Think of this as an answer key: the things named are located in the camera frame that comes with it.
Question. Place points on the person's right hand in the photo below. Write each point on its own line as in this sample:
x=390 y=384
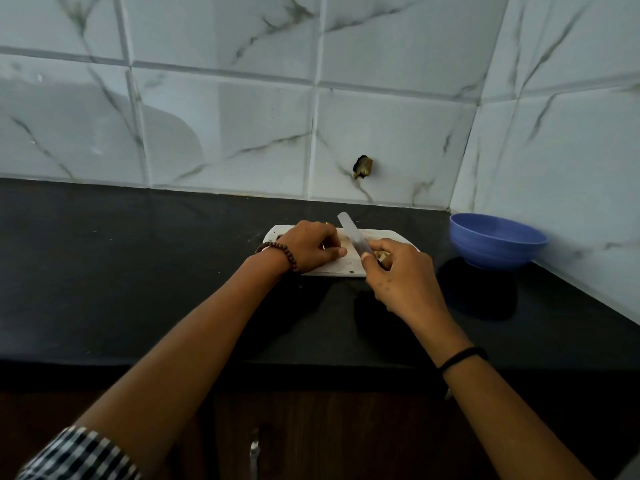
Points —
x=407 y=284

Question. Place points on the person's left hand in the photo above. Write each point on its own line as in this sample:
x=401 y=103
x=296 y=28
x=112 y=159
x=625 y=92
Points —
x=307 y=244

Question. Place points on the pale potato piece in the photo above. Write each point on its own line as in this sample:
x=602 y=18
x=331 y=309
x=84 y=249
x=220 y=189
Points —
x=383 y=256

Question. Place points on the white cutting board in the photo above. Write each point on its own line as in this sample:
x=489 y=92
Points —
x=345 y=264

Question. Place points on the steel kitchen knife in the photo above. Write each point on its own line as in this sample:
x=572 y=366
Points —
x=355 y=234

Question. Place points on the blue plastic bowl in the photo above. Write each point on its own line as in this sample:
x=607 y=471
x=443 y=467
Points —
x=497 y=242

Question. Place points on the person's right forearm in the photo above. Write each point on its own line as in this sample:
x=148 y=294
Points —
x=510 y=424

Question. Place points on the person's left forearm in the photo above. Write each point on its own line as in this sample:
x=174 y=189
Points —
x=185 y=354

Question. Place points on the black wristband with charm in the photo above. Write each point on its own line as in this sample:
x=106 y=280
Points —
x=462 y=357

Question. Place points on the black white checkered shirt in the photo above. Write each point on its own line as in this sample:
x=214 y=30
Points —
x=80 y=457

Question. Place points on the brown wall pipe stub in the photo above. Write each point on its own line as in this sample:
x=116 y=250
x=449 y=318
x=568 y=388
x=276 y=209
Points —
x=363 y=167

